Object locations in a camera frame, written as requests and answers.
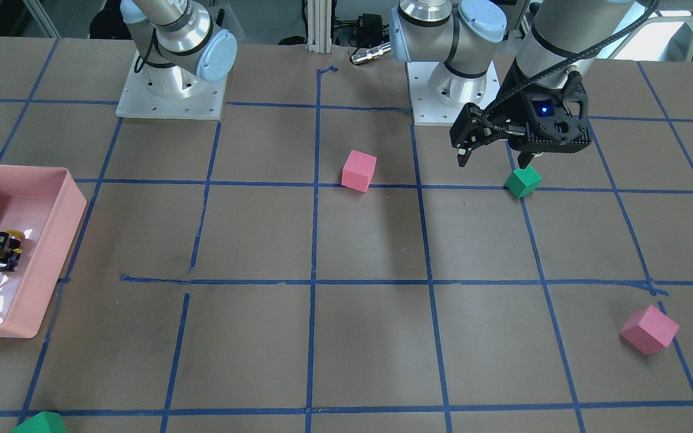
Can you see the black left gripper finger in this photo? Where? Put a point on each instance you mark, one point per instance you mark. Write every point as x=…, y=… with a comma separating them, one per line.
x=463, y=155
x=524, y=159

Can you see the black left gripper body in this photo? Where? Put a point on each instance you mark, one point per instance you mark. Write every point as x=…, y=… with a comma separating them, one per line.
x=512, y=115

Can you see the yellow black push button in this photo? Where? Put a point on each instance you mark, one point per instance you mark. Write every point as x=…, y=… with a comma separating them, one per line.
x=14, y=241

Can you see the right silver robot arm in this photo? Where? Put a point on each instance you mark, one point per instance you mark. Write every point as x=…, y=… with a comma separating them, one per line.
x=183, y=59

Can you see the green cube near base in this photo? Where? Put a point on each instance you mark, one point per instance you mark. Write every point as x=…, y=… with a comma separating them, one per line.
x=522, y=182

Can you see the pink plastic bin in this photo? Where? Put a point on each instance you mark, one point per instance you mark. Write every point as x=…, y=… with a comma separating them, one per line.
x=40, y=211

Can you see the pink cube near bases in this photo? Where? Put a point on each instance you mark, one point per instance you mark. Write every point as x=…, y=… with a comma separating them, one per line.
x=358, y=171

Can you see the green cube near bin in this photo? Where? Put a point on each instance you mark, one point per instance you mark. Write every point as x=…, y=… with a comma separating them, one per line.
x=43, y=422

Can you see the pink cube far side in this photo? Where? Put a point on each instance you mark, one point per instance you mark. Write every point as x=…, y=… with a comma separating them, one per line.
x=649, y=330

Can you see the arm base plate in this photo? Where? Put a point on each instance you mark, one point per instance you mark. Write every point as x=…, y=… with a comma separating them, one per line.
x=170, y=94
x=437, y=95

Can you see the aluminium frame post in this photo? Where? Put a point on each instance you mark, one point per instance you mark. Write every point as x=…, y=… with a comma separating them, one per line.
x=318, y=26

